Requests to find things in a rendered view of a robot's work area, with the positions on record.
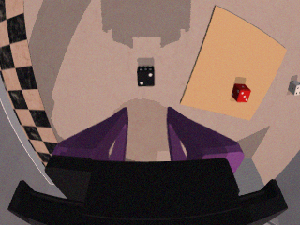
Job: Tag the black die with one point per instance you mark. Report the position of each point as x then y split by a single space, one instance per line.
146 75

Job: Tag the red die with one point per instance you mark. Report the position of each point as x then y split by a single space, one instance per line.
240 92

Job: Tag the tan mat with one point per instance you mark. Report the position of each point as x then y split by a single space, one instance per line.
232 51

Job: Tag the white die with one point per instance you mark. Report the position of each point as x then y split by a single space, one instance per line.
294 87

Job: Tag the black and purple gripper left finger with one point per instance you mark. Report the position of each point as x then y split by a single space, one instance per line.
95 142

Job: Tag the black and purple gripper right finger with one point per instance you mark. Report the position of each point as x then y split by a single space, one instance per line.
200 142

